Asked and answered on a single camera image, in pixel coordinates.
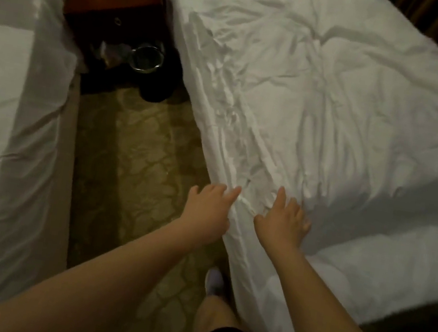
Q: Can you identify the black trash bin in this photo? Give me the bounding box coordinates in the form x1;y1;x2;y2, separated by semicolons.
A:
126;39;170;78

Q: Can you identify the person's right forearm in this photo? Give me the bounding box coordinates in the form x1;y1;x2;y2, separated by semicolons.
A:
259;243;436;332

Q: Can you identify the person's right leg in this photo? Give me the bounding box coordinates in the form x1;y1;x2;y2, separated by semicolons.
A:
191;291;247;332

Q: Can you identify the person's left hand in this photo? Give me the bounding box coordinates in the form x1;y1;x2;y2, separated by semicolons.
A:
177;177;244;252

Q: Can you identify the white bed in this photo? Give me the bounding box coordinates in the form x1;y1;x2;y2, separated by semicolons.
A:
0;0;109;332
109;0;438;332

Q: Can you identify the dark wooden nightstand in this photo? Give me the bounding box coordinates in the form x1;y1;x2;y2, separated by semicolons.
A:
53;0;167;52

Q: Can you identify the person's left forearm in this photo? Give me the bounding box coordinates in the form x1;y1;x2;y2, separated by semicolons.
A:
0;199;209;332

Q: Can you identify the person's right hand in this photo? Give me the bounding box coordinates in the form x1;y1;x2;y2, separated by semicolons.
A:
249;183;317;260

